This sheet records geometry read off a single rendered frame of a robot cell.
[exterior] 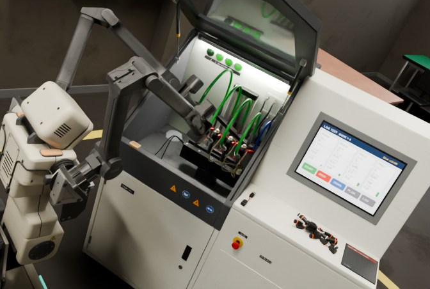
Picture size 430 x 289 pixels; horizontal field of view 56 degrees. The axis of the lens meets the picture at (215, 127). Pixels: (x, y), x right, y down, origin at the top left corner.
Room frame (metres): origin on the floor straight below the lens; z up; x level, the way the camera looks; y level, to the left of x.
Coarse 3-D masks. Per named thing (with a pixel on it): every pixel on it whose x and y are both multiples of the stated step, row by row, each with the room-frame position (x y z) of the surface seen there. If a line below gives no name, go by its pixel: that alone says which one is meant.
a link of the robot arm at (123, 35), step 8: (104, 16) 1.55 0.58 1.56; (112, 16) 1.56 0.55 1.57; (112, 24) 1.55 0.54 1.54; (120, 24) 1.59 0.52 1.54; (112, 32) 1.57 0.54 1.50; (120, 32) 1.58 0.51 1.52; (128, 32) 1.59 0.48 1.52; (120, 40) 1.57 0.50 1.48; (128, 40) 1.57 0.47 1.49; (136, 40) 1.59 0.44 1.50; (128, 48) 1.57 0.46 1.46; (136, 48) 1.57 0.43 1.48; (144, 48) 1.59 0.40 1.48; (144, 56) 1.57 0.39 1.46; (152, 56) 1.59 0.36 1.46; (152, 64) 1.57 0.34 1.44; (160, 64) 1.59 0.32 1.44; (160, 72) 1.57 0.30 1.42; (168, 72) 1.58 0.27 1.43; (168, 80) 1.56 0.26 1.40
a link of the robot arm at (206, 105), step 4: (204, 100) 1.44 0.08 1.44; (208, 100) 1.44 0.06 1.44; (200, 104) 1.42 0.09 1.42; (204, 104) 1.42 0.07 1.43; (208, 104) 1.42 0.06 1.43; (212, 104) 1.43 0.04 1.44; (196, 108) 1.41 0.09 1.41; (200, 108) 1.41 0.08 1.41; (204, 108) 1.41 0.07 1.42; (208, 108) 1.42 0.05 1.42; (212, 108) 1.43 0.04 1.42; (200, 112) 1.40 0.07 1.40; (204, 112) 1.40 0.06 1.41; (208, 112) 1.42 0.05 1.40; (212, 112) 1.43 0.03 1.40; (196, 116) 1.34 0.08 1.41; (200, 116) 1.39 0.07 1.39; (204, 116) 1.41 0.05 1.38; (208, 116) 1.42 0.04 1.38; (192, 120) 1.33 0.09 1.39; (196, 120) 1.35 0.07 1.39; (200, 120) 1.37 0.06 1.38; (192, 124) 1.36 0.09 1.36; (196, 124) 1.36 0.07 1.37
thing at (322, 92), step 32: (320, 96) 1.80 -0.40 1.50; (352, 96) 1.83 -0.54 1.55; (288, 128) 1.77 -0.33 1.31; (384, 128) 1.72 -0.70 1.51; (416, 128) 1.75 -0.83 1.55; (288, 160) 1.72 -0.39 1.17; (288, 192) 1.66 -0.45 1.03; (416, 192) 1.61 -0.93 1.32; (224, 224) 1.49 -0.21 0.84; (256, 224) 1.45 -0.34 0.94; (352, 224) 1.58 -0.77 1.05; (384, 224) 1.57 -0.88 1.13; (224, 256) 1.47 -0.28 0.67; (256, 256) 1.44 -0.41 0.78; (288, 256) 1.40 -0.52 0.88; (192, 288) 1.49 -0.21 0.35; (224, 288) 1.45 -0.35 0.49; (256, 288) 1.41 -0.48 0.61; (288, 288) 1.38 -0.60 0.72; (320, 288) 1.35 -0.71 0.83; (352, 288) 1.33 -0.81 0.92
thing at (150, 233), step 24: (120, 192) 1.64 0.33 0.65; (144, 192) 1.61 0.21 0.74; (96, 216) 1.67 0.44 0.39; (120, 216) 1.63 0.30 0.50; (144, 216) 1.60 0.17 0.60; (168, 216) 1.56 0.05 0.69; (192, 216) 1.53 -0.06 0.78; (96, 240) 1.66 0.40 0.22; (120, 240) 1.62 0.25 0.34; (144, 240) 1.58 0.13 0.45; (168, 240) 1.55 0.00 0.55; (192, 240) 1.52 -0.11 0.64; (120, 264) 1.61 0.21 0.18; (144, 264) 1.57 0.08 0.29; (168, 264) 1.54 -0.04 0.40; (192, 264) 1.51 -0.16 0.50; (144, 288) 1.56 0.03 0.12; (168, 288) 1.52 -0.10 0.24
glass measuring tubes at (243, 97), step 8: (232, 96) 2.07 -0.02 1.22; (248, 96) 2.04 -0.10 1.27; (256, 96) 2.03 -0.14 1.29; (232, 104) 2.08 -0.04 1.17; (240, 104) 2.07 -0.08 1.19; (240, 112) 2.05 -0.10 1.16; (248, 112) 2.04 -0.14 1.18; (240, 120) 2.06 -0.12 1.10; (224, 128) 2.08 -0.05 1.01; (232, 136) 2.06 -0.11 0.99
